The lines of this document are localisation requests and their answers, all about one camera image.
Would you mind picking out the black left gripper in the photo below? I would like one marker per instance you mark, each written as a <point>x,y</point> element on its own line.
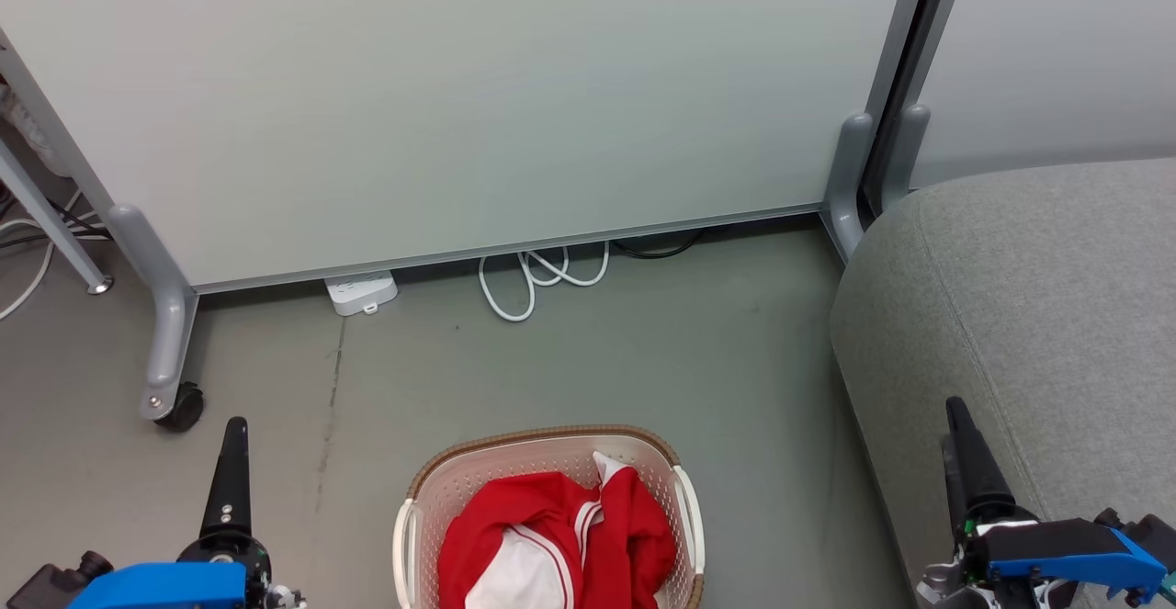
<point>257,572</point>

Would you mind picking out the white-green right gripper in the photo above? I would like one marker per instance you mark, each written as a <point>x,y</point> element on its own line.
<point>960,581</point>

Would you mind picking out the red white-trimmed garment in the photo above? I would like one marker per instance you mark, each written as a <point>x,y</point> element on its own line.
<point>514,522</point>

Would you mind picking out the grey fabric sofa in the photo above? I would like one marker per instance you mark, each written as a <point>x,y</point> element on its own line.
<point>1011,297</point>

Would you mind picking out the black caster wheel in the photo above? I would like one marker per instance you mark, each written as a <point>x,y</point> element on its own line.
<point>184,410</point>

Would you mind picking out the grey partition leg with caster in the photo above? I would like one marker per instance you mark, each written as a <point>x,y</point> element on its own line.
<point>170,333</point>

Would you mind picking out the cream laundry basket, brown rim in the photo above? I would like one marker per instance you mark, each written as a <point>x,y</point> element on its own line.
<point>455,490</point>

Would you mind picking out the white power strip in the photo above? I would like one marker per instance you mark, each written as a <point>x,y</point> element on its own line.
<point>358,292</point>

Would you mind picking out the grey metal table leg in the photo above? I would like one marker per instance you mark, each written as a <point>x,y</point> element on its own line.
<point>55,228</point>

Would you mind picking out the red garment with white collar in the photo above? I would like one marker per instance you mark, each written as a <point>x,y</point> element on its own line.
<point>638,535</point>

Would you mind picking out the white partition board, dark edge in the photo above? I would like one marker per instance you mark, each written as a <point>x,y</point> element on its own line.
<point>1057,39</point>

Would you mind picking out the large white partition board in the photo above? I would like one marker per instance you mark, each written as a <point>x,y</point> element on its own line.
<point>459,85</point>

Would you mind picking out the blue right wrist camera box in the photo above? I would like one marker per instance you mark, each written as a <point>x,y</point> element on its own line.
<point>1066,545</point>

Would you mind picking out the blue wrist camera box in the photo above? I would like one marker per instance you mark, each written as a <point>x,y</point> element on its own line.
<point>156,589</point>
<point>1066,545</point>

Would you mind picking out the blue left wrist camera box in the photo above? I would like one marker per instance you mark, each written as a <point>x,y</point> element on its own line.
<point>156,589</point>

